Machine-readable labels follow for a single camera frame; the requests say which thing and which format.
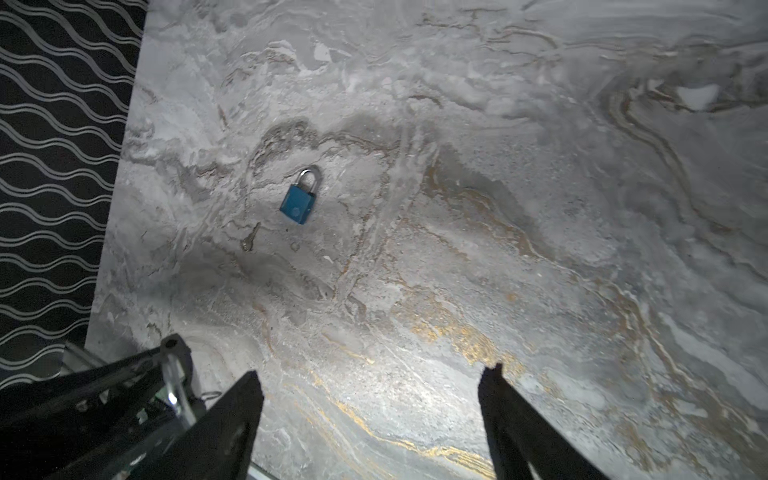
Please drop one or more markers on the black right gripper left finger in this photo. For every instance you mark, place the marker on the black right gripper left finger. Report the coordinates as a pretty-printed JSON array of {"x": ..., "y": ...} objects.
[{"x": 220, "y": 444}]

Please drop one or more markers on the loose silver key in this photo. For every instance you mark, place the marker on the loose silver key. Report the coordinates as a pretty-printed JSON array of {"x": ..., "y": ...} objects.
[{"x": 247, "y": 244}]

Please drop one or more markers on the blue padlock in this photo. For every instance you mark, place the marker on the blue padlock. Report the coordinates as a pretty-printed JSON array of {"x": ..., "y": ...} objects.
[{"x": 299, "y": 200}]

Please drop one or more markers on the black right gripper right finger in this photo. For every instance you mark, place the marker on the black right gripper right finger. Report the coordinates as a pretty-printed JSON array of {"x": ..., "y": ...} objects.
[{"x": 522, "y": 443}]

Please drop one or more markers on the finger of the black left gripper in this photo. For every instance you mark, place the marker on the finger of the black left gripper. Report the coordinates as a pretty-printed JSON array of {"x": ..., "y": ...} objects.
[
  {"x": 50, "y": 397},
  {"x": 86, "y": 439}
]

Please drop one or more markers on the black padlock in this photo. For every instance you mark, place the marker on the black padlock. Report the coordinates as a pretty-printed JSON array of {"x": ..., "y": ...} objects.
[{"x": 180, "y": 386}]

